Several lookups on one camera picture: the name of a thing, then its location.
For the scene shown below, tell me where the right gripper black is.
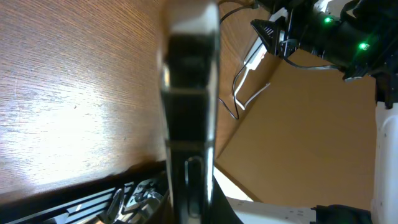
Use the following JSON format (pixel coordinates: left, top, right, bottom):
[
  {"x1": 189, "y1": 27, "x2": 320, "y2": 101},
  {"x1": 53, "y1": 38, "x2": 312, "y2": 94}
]
[{"x1": 251, "y1": 0, "x2": 326, "y2": 58}]

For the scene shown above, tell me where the black smartphone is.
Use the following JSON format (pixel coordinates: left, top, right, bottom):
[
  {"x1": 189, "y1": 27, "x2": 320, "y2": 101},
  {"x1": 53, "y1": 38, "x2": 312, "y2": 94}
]
[{"x1": 157, "y1": 0, "x2": 220, "y2": 223}]

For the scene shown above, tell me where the black charging cable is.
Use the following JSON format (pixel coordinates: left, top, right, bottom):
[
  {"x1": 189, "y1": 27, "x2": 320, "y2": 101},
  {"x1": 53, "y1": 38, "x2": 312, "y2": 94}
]
[{"x1": 217, "y1": 2, "x2": 265, "y2": 121}]

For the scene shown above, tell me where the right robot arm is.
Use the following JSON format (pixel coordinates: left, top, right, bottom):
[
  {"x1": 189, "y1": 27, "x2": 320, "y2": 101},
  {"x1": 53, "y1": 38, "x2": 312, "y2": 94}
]
[{"x1": 251, "y1": 0, "x2": 397, "y2": 223}]

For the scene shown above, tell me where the white power strip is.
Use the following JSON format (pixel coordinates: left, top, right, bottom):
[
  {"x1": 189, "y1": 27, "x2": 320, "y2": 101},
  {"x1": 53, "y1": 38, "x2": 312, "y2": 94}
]
[{"x1": 244, "y1": 37, "x2": 267, "y2": 70}]

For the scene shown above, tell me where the right camera black cable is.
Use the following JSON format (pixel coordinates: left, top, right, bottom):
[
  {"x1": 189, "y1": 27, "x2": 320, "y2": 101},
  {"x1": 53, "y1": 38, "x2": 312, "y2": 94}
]
[{"x1": 281, "y1": 39, "x2": 343, "y2": 71}]

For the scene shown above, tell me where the white power strip cord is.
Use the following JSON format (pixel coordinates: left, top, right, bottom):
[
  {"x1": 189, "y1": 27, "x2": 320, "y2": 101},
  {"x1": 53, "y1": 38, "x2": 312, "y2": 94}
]
[{"x1": 233, "y1": 67, "x2": 271, "y2": 111}]

